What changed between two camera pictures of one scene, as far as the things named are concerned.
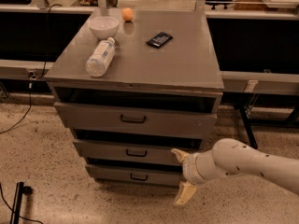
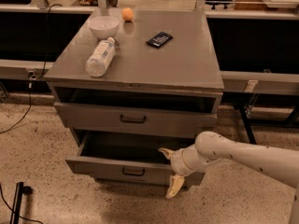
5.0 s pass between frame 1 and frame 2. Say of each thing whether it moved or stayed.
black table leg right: stayed
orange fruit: stayed
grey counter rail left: stayed
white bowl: stayed
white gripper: moved
